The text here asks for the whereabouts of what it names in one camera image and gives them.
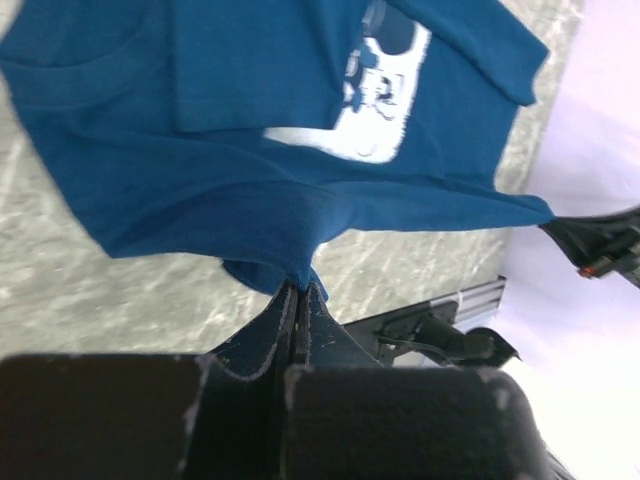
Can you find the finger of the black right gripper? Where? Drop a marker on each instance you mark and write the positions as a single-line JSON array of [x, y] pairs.
[[600, 245]]

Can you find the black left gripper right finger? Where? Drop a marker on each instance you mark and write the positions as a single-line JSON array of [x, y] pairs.
[[350, 417]]

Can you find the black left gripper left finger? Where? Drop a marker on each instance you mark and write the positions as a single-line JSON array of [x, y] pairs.
[[216, 415]]

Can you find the blue t shirt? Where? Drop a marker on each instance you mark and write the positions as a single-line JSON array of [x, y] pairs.
[[255, 131]]

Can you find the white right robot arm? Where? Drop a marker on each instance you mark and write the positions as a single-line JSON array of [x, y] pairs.
[[432, 329]]

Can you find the aluminium frame rail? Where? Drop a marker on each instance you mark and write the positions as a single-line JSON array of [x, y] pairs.
[[481, 299]]

